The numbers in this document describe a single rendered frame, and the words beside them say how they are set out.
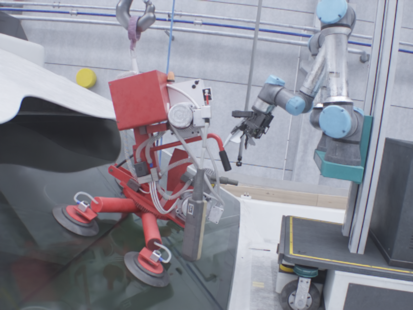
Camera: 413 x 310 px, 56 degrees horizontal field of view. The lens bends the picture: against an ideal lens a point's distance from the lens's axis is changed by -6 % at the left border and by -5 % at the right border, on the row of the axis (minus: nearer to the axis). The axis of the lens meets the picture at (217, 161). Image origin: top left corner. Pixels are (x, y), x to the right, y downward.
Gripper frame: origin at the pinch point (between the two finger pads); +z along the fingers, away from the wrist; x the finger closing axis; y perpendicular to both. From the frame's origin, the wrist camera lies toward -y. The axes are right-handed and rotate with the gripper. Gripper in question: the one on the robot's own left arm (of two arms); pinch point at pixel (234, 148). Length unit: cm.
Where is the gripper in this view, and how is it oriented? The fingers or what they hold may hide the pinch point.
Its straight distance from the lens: 179.5
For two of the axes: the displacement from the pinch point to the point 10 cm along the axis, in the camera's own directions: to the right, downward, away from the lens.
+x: 6.5, 0.4, 7.6
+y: 6.1, 5.7, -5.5
